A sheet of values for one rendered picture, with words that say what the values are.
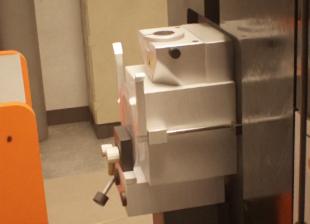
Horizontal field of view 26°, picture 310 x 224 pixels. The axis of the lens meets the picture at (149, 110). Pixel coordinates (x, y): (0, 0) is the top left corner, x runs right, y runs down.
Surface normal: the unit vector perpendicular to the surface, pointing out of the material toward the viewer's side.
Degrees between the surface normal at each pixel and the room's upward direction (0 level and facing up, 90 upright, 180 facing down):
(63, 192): 0
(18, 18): 90
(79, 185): 0
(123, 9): 90
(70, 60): 90
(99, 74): 90
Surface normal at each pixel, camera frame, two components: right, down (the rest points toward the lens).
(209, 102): 0.21, 0.31
